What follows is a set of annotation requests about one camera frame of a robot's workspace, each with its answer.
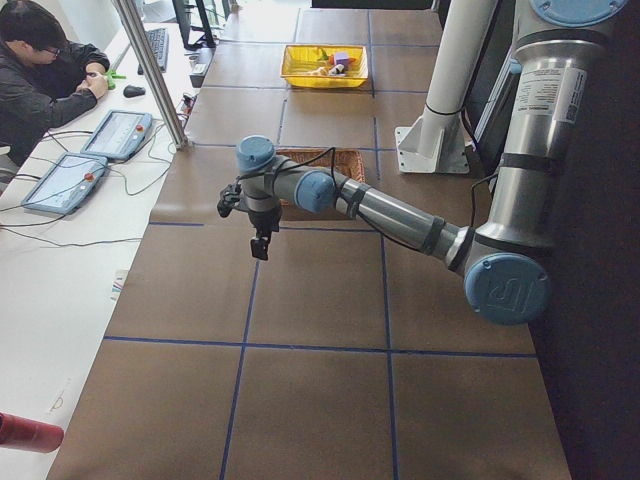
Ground black computer mouse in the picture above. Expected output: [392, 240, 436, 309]
[122, 85, 146, 98]

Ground blue teach pendant far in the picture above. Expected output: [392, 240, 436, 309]
[81, 110, 153, 161]

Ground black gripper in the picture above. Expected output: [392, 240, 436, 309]
[248, 207, 282, 260]

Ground green plastic tool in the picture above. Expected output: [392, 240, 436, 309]
[105, 70, 125, 90]

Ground black keyboard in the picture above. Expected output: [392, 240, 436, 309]
[145, 28, 170, 73]

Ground brown wicker basket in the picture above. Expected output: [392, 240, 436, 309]
[272, 148, 368, 220]

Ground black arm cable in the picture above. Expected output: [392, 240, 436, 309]
[234, 146, 501, 251]

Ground black monitor stand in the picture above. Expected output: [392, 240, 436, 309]
[172, 0, 216, 51]

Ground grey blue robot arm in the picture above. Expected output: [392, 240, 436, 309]
[217, 1, 624, 325]

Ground person in black jacket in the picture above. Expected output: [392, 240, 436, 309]
[1, 1, 110, 167]

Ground blue teach pendant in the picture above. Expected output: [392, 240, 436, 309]
[21, 153, 109, 215]
[81, 110, 153, 161]

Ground toy croissant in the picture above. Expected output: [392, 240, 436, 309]
[309, 67, 328, 77]

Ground yellow plastic basket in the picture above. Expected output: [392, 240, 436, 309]
[280, 44, 369, 89]

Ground red cylinder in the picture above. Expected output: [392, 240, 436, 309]
[1, 413, 64, 453]

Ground blue teach pendant near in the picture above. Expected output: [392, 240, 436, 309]
[21, 153, 109, 215]

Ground purple foam cube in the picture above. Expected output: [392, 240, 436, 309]
[332, 51, 350, 68]

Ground black white toy cow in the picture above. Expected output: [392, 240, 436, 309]
[328, 63, 347, 77]

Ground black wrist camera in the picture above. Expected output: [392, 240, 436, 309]
[217, 182, 246, 218]

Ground white mounting post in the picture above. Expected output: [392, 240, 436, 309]
[395, 0, 498, 174]

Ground orange toy carrot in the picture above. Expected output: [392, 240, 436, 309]
[316, 46, 357, 65]

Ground aluminium frame post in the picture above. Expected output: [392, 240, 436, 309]
[113, 0, 188, 150]

